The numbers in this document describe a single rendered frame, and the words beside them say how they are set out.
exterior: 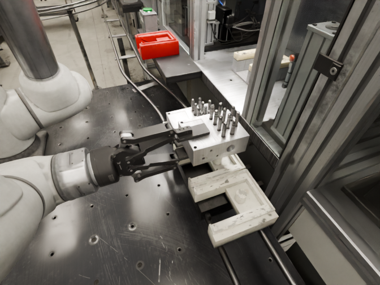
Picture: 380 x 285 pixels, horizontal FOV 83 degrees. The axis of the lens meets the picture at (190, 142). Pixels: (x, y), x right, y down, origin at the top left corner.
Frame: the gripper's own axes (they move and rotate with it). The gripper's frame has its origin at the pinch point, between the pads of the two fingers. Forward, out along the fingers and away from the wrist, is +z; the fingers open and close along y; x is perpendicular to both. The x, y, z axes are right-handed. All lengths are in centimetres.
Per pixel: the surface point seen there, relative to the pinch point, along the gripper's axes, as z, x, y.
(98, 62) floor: -29, 272, -96
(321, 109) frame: 18.6, -11.0, 11.1
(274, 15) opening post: 18.7, 6.3, 20.8
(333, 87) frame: 18.6, -11.0, 15.4
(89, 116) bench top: -28, 57, -28
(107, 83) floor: -24, 211, -96
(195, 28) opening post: 19, 47, 6
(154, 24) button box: 10, 71, 2
